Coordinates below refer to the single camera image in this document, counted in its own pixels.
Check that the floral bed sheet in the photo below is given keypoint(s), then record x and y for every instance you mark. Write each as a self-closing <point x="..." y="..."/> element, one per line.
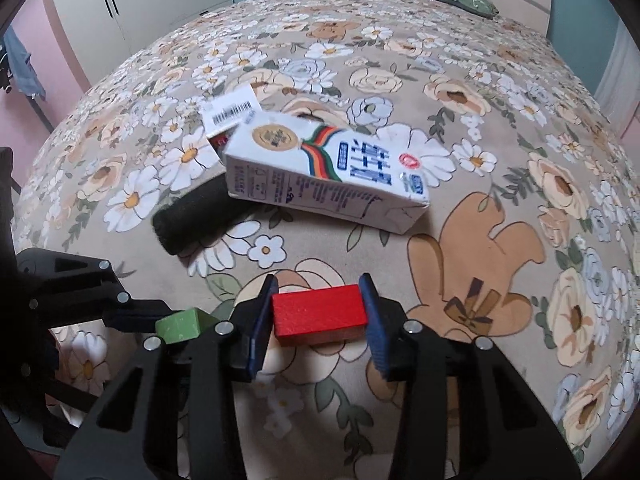
<point x="450" y="85"/>

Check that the red wooden block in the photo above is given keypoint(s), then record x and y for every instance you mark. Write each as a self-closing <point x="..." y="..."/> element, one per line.
<point x="320" y="310"/>

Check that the white wardrobe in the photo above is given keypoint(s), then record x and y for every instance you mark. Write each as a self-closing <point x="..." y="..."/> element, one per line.
<point x="150" y="0"/>

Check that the white barcode box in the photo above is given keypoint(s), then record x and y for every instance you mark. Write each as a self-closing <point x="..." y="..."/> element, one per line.
<point x="230" y="107"/>

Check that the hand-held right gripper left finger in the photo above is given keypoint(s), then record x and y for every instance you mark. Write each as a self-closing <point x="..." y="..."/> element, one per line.
<point x="261" y="327"/>

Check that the blue hanging garment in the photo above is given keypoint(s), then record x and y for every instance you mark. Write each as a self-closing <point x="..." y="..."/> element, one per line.
<point x="25" y="65"/>

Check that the white milk carton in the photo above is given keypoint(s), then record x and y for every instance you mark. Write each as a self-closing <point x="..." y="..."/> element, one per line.
<point x="320" y="175"/>

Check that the green wooden block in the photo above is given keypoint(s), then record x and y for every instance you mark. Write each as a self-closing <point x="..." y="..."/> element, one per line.
<point x="182" y="324"/>

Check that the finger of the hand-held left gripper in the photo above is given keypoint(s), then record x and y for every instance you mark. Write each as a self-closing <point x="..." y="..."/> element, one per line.
<point x="65" y="410"/>
<point x="137" y="314"/>

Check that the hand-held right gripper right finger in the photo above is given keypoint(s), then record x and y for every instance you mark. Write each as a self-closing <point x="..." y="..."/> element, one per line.
<point x="374" y="327"/>

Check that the white curtain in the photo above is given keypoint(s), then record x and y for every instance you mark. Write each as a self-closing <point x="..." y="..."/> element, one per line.
<point x="622" y="80"/>

